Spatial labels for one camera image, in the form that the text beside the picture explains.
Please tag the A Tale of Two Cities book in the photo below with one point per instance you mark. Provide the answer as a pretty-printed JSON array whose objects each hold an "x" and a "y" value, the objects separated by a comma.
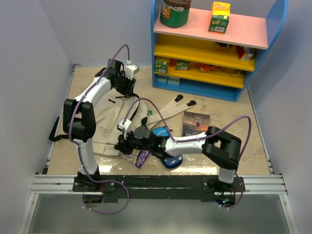
[{"x": 194, "y": 123}]

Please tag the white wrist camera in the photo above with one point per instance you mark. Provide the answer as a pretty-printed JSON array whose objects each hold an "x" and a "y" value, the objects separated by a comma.
[
  {"x": 124, "y": 125},
  {"x": 130, "y": 71}
]

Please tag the green box left shelf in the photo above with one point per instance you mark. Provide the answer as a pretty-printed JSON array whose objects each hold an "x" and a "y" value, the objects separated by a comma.
[{"x": 161, "y": 66}]

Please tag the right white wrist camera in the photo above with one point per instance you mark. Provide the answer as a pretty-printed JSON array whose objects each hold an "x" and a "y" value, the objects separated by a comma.
[{"x": 124, "y": 125}]

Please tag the green brown jar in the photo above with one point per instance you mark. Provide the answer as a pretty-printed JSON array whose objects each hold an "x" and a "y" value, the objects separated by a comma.
[{"x": 174, "y": 13}]

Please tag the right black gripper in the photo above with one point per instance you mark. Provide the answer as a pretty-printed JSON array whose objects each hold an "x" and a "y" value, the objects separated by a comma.
[{"x": 123, "y": 145}]

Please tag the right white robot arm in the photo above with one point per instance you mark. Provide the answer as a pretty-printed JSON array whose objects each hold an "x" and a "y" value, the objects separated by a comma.
[{"x": 220, "y": 147}]

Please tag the orange snack packet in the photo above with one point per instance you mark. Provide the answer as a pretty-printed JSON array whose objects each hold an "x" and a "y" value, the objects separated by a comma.
[{"x": 206, "y": 67}]

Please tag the beige canvas backpack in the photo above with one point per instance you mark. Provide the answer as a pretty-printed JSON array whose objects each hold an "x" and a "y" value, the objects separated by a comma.
[{"x": 108, "y": 112}]

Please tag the green box shelf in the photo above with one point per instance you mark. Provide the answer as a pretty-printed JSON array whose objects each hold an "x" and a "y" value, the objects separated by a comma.
[
  {"x": 161, "y": 66},
  {"x": 182, "y": 65}
]

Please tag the green box middle shelf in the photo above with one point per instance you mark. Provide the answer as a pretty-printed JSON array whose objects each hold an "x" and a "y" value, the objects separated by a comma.
[{"x": 182, "y": 65}]

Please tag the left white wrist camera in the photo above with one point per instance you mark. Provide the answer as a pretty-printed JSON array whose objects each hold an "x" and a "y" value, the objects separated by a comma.
[{"x": 130, "y": 71}]

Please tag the light blue box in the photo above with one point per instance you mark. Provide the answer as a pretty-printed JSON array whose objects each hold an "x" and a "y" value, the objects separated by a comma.
[
  {"x": 162, "y": 78},
  {"x": 173, "y": 80}
]

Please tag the light blue box left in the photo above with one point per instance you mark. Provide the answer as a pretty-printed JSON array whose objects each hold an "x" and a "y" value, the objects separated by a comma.
[{"x": 162, "y": 78}]

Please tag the blue colourful shelf unit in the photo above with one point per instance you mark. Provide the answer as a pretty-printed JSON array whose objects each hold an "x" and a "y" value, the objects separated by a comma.
[{"x": 194, "y": 43}]

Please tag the light blue box right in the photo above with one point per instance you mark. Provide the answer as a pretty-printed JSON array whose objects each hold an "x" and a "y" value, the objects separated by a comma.
[{"x": 173, "y": 80}]

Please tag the blue shark pencil case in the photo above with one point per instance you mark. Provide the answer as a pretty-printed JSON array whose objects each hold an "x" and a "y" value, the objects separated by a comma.
[{"x": 162, "y": 148}]

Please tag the aluminium rail frame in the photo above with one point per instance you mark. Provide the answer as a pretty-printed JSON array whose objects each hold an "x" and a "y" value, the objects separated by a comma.
[{"x": 53, "y": 207}]

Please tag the yellow green carton box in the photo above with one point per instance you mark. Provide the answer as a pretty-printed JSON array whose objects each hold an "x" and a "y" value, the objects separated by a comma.
[{"x": 220, "y": 17}]

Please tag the red white box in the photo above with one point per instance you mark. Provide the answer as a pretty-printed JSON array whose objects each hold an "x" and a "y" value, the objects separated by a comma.
[{"x": 245, "y": 53}]

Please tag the purple 52-Storey Treehouse book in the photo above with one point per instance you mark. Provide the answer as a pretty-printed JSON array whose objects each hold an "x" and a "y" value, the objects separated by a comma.
[{"x": 137, "y": 158}]

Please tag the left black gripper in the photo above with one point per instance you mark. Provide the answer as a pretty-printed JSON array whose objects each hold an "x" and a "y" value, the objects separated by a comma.
[{"x": 128, "y": 91}]

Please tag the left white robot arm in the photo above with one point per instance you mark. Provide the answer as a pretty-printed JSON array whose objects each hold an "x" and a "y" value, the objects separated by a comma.
[{"x": 79, "y": 120}]

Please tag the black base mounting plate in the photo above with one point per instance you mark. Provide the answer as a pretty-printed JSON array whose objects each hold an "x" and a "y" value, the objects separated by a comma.
[{"x": 206, "y": 188}]

